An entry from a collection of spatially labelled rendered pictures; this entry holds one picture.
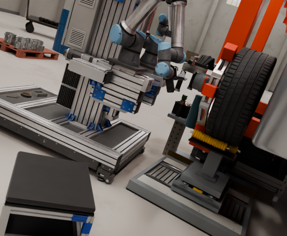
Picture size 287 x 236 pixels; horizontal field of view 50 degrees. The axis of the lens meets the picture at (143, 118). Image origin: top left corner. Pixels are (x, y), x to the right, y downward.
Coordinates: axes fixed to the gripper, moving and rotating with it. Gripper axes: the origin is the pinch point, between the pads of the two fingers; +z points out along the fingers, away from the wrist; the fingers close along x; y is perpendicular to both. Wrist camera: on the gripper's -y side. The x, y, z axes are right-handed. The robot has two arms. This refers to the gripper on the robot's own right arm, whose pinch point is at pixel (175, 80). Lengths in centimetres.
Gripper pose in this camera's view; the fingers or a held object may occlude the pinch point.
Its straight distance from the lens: 207.9
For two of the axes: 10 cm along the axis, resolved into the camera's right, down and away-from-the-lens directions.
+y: 0.0, -10.0, 0.1
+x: -9.4, 0.0, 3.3
